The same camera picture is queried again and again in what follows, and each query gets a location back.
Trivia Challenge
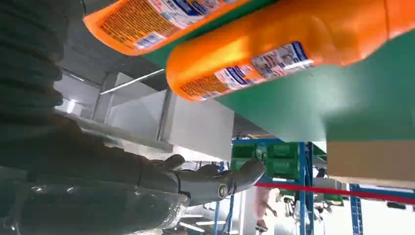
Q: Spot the green table mat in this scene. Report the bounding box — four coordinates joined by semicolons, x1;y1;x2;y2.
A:
144;0;415;143

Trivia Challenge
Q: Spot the blue metal rack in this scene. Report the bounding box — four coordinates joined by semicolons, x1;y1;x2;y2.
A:
212;139;415;235

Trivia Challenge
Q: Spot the red barrier tape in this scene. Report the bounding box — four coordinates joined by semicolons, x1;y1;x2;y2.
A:
255;182;415;206

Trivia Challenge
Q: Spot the person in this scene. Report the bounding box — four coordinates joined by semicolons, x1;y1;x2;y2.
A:
253;187;279;234

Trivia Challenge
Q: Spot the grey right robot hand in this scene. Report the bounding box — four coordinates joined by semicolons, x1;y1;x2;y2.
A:
0;113;267;235

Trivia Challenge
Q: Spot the white desk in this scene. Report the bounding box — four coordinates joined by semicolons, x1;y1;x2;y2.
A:
53;71;235;163

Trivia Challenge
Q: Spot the steel table frame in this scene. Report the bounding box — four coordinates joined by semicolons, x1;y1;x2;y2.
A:
98;69;166;95

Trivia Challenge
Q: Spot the green plastic crate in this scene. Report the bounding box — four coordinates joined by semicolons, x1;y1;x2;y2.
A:
266;142;300;181
231;143;266;172

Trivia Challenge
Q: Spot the brown cardboard box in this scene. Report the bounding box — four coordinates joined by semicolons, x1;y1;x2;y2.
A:
326;140;415;190

